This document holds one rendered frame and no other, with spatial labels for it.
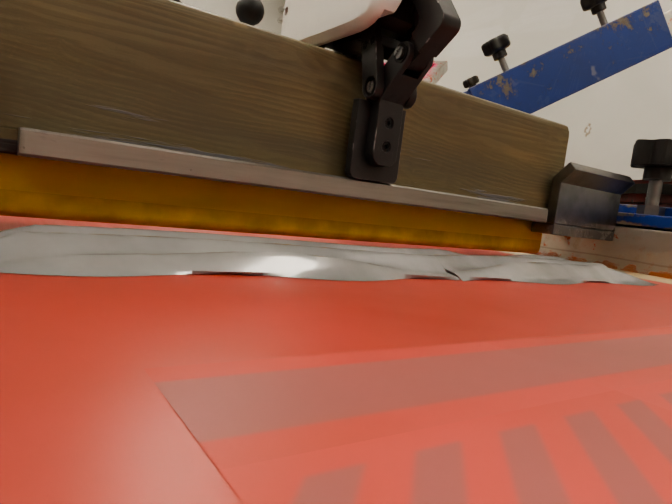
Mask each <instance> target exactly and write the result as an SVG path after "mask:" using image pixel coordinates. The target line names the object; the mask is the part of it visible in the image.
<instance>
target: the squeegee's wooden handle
mask: <svg viewBox="0 0 672 504"><path fill-rule="evenodd" d="M357 98H360V99H364V100H366V99H367V98H365V97H364V95H363V91H362V60H359V59H356V58H353V57H350V56H346V55H343V54H340V53H337V52H334V51H331V50H328V49H324V48H321V47H318V46H315V45H312V44H309V43H306V42H302V41H299V40H296V39H293V38H290V37H287V36H284V35H280V34H277V33H274V32H271V31H268V30H265V29H261V28H258V27H255V26H252V25H249V24H246V23H243V22H239V21H236V20H233V19H230V18H227V17H224V16H221V15H217V14H214V13H211V12H208V11H205V10H202V9H199V8H195V7H192V6H189V5H186V4H183V3H180V2H177V1H173V0H0V153H6V154H14V155H17V144H18V129H19V128H20V127H24V128H32V129H38V130H45V131H51V132H58V133H64V134H71V135H77V136H84V137H90V138H96V139H103V140H109V141H116V142H122V143H129V144H135V145H142V146H148V147H154V148H161V149H167V150H174V151H180V152H187V153H193V154H200V155H206V156H212V157H219V158H225V159H232V160H238V161H245V162H251V163H258V164H264V165H270V166H277V167H283V168H290V169H296V170H303V171H309V172H316V173H322V174H328V175H335V176H341V177H347V176H346V174H345V164H346V156H347V148H348V139H349V131H350V123H351V115H352V107H353V100H354V99H357ZM403 110H405V111H406V115H405V123H404V130H403V138H402V145H401V153H400V160H399V168H398V175H397V180H396V182H395V183H393V185H399V186H406V187H412V188H419V189H425V190H432V191H438V192H444V193H451V194H457V195H464V196H470V197H477V198H483V199H490V200H496V201H502V202H509V203H515V204H522V205H528V206H535V207H541V208H547V209H548V203H549V197H550V191H551V185H552V179H553V177H554V176H555V175H556V174H557V173H559V172H560V171H561V170H562V169H563V168H564V164H565V157H566V151H567V145H568V139H569V129H568V127H567V126H565V125H563V124H560V123H557V122H554V121H551V120H548V119H545V118H542V117H538V116H535V115H532V114H529V113H526V112H523V111H520V110H516V109H513V108H510V107H507V106H504V105H501V104H498V103H494V102H491V101H488V100H485V99H482V98H479V97H475V96H472V95H469V94H466V93H463V92H460V91H457V90H453V89H450V88H447V87H444V86H441V85H438V84H435V83H431V82H428V81H425V80H422V81H421V82H420V83H419V85H418V86H417V98H416V101H415V103H414V105H413V106H412V107H411V108H409V109H404V108H403Z"/></svg>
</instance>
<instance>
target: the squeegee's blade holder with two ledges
mask: <svg viewBox="0 0 672 504"><path fill-rule="evenodd" d="M17 156H23V157H31V158H39V159H47V160H54V161H62V162H70V163H78V164H86V165H94V166H101V167H109V168H117V169H125V170H133V171H141V172H148V173H156V174H164V175H172V176H180V177H188V178H195V179H203V180H211V181H219V182H227V183H234V184H242V185H250V186H258V187H266V188H274V189H281V190H289V191H297V192H305V193H313V194H321V195H328V196H336V197H344V198H352V199H360V200H368V201H375V202H383V203H391V204H399V205H407V206H414V207H422V208H430V209H438V210H446V211H454V212H461V213H469V214H477V215H485V216H493V217H501V218H508V219H516V220H525V221H533V222H541V223H546V222H547V216H548V209H547V208H541V207H535V206H528V205H522V204H515V203H509V202H502V201H496V200H490V199H483V198H477V197H470V196H464V195H457V194H451V193H444V192H438V191H432V190H425V189H419V188H412V187H406V186H399V185H393V184H386V183H380V182H374V181H367V180H361V179H354V178H348V177H341V176H335V175H328V174H322V173H316V172H309V171H303V170H296V169H290V168H283V167H277V166H270V165H264V164H258V163H251V162H245V161H238V160H232V159H225V158H219V157H212V156H206V155H200V154H193V153H187V152H180V151H174V150H167V149H161V148H154V147H148V146H142V145H135V144H129V143H122V142H116V141H109V140H103V139H96V138H90V137H84V136H77V135H71V134H64V133H58V132H51V131H45V130H38V129H32V128H24V127H20V128H19V129H18V144H17Z"/></svg>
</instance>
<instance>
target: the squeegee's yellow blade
mask: <svg viewBox="0 0 672 504"><path fill-rule="evenodd" d="M0 189H9V190H19V191H30V192H40V193H50V194H61V195H71V196H82V197H92V198H103V199H113V200H124V201H134V202H144V203H155V204H165V205H176V206H186V207H197V208H207V209H218V210H228V211H239V212H249V213H259V214H270V215H280V216H291V217H301V218H312V219H322V220H333V221H343V222H353V223H364V224H374V225H385V226H395V227H406V228H416V229H427V230H437V231H447V232H458V233H468V234H479V235H489V236H500V237H510V238H521V239H531V240H541V238H542V233H537V232H531V225H532V222H533V221H525V220H516V219H508V218H501V217H493V216H485V215H477V214H469V213H461V212H454V211H446V210H438V209H430V208H422V207H414V206H407V205H399V204H391V203H383V202H375V201H368V200H360V199H352V198H344V197H336V196H328V195H321V194H313V193H305V192H297V191H289V190H281V189H274V188H266V187H258V186H250V185H242V184H234V183H227V182H219V181H211V180H203V179H195V178H188V177H180V176H172V175H164V174H156V173H148V172H141V171H133V170H125V169H117V168H109V167H101V166H94V165H86V164H78V163H70V162H62V161H54V160H47V159H39V158H31V157H23V156H17V155H14V154H6V153H0Z"/></svg>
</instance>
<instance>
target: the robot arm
mask: <svg viewBox="0 0 672 504"><path fill-rule="evenodd" d="M460 27H461V20H460V17H459V15H458V13H457V11H456V9H455V7H454V5H453V2H452V0H285V6H284V13H283V21H282V29H281V35H284V36H287V37H290V38H293V39H296V40H299V41H302V42H306V43H309V44H312V45H315V46H318V47H321V48H324V49H325V47H326V48H329V49H332V50H334V52H337V53H340V54H343V55H346V56H350V57H353V58H356V59H359V60H362V91H363V95H364V97H365V98H367V99H366V100H364V99H360V98H357V99H354V100H353V107H352V115H351V123H350V131H349V139H348V148H347V156H346V164H345V174H346V176H347V177H349V178H354V179H361V180H367V181H374V182H380V183H386V184H393V183H395V182H396V180H397V175H398V168H399V160H400V153H401V145H402V138H403V130H404V123H405V115H406V111H405V110H403V108H404V109H409V108H411V107H412V106H413V105H414V103H415V101H416V98H417V86H418V85H419V83H420V82H421V81H422V79H423V78H424V77H425V75H426V74H427V72H428V71H429V70H430V68H431V67H432V64H433V61H434V57H435V58H436V57H437V56H438V55H439V54H440V53H441V52H442V51H443V49H444V48H445V47H446V46H447V45H448V44H449V43H450V42H451V40H452V39H453V38H454V37H455V36H456V35H457V34H458V32H459V30H460ZM384 60H387V62H386V64H385V65H384Z"/></svg>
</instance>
